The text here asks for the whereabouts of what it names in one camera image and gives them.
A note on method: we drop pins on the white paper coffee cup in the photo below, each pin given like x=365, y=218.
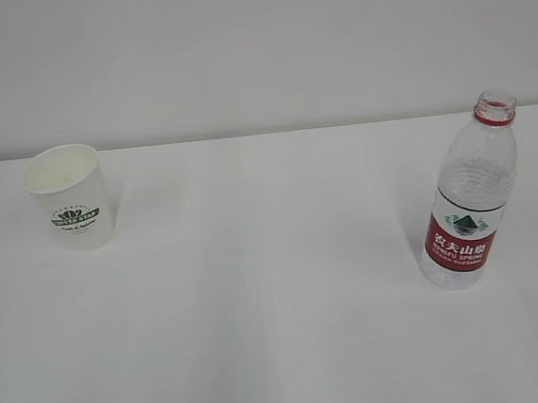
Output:
x=66, y=183

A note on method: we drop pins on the Nongfu Spring water bottle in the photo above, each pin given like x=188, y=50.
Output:
x=473, y=188

